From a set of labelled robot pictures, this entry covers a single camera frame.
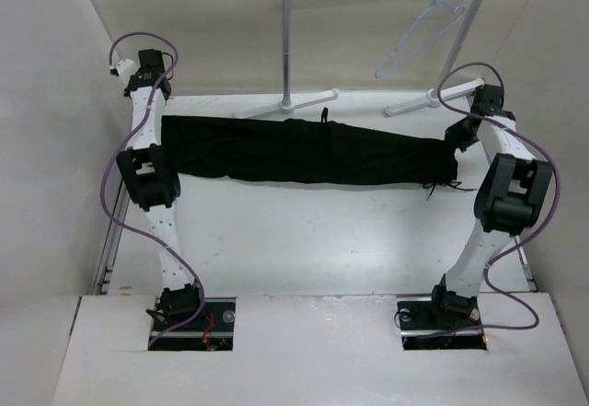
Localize right aluminium table rail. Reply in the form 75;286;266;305
517;247;537;292

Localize aluminium table rail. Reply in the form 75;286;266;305
517;247;537;292
93;182;130;296

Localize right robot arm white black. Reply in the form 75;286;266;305
426;85;555;330

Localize light blue wire hanger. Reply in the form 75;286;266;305
374;0;467;79

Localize white clothes rack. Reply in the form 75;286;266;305
235;0;483;119

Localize black trousers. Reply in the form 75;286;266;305
161;112;465;191

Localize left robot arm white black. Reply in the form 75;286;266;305
114;49;207;332

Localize left aluminium table rail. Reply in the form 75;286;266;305
93;182;130;296

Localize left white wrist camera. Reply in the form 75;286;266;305
110;58;138;78

